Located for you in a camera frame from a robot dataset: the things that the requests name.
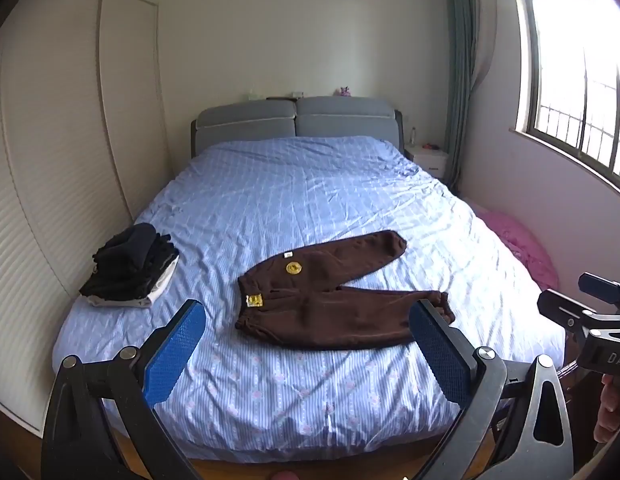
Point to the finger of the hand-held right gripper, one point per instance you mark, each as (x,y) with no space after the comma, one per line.
(597,285)
(560,305)

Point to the brown pants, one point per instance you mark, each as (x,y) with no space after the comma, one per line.
(340,320)

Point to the clear bottle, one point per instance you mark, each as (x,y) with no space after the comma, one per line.
(414,136)

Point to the pink blanket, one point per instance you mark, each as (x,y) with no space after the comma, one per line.
(520,245)

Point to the person's right hand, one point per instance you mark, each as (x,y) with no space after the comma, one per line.
(612,410)

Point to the white slatted wardrobe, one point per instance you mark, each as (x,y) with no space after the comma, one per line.
(54,160)

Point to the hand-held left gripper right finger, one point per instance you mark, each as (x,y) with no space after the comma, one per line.
(440,355)

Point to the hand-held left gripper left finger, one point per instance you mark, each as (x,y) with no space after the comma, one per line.
(174,355)

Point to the blue striped bed sheet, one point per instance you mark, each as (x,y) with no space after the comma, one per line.
(300,195)

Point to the stack of dark clothes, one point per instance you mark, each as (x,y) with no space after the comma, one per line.
(124,260)

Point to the white nightstand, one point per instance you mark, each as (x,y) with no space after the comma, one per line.
(430,161)

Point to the green curtain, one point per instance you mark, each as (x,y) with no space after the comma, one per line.
(460,60)

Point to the pink toy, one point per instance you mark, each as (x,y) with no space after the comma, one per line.
(343,91)

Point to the barred window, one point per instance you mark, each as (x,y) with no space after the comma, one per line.
(560,85)

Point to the grey padded headboard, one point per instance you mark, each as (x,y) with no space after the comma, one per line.
(250,122)

